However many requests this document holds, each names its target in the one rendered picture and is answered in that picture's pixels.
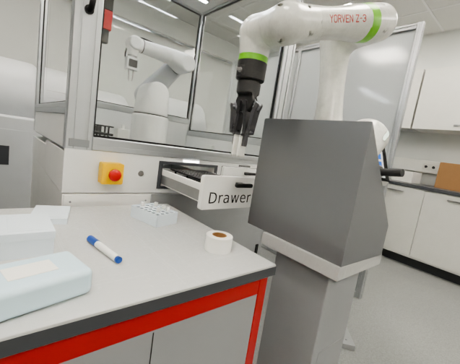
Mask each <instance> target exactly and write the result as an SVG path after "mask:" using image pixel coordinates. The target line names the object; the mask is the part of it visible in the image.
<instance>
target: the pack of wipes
mask: <svg viewBox="0 0 460 364"><path fill-rule="evenodd" d="M91 284H92V270H91V268H89V267H88V266H87V265H86V264H84V263H83V262H82V261H80V260H79V259H78V258H77V257H76V256H74V255H73V254H72V253H70V252H68V251H63V252H59V253H52V254H48V255H45V256H39V257H35V258H31V259H24V260H20V261H13V262H10V263H6V264H0V322H2V321H6V320H8V319H12V318H14V317H16V316H20V315H22V314H25V313H29V312H31V311H35V310H38V309H40V308H44V307H46V306H50V305H53V304H55V303H59V302H61V301H64V300H67V299H70V298H73V297H76V296H78V295H82V294H85V293H88V292H89V291H90V288H91Z"/></svg>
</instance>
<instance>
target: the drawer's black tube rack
mask: <svg viewBox="0 0 460 364"><path fill-rule="evenodd" d="M170 170H172V171H175V174H176V173H181V174H183V175H185V176H184V177H186V178H189V179H191V180H194V181H197V182H200V183H201V181H200V180H198V178H201V176H202V175H212V176H220V175H218V174H215V173H211V172H208V171H205V170H184V169H172V168H171V169H170Z"/></svg>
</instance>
